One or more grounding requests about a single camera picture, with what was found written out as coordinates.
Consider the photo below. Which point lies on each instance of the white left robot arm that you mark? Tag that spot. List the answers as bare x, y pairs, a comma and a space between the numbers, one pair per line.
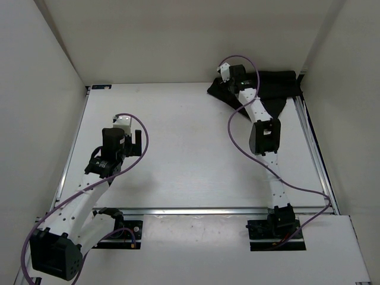
59, 246

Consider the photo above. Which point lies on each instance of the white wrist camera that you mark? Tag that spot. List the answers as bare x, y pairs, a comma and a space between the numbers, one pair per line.
224, 71
123, 122

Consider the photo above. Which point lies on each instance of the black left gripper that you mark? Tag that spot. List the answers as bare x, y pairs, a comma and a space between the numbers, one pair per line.
134, 149

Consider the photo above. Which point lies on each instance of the blue left corner label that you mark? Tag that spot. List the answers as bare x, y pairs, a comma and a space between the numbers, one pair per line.
101, 86

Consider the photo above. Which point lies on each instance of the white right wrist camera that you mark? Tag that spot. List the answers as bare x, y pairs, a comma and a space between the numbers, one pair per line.
224, 71

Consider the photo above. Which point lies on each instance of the white front cover panel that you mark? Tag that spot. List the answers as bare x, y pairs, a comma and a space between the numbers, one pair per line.
216, 250

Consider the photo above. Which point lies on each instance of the aluminium front rail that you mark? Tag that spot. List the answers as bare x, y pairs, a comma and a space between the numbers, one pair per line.
194, 211

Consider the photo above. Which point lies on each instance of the aluminium rail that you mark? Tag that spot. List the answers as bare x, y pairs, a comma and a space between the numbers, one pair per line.
194, 211
312, 142

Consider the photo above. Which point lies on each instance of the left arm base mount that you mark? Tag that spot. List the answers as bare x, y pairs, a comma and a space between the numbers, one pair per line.
125, 240

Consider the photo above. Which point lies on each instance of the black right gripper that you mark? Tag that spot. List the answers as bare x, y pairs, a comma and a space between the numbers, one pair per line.
230, 80

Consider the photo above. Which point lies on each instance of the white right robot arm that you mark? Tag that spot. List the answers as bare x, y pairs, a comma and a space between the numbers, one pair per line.
264, 109

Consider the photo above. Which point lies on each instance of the black skirt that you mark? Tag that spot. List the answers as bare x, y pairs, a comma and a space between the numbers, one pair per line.
267, 89

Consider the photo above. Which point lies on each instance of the aluminium right side rail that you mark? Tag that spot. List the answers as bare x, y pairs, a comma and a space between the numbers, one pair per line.
312, 142

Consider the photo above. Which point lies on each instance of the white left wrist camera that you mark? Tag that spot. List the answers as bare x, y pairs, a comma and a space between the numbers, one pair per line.
123, 122

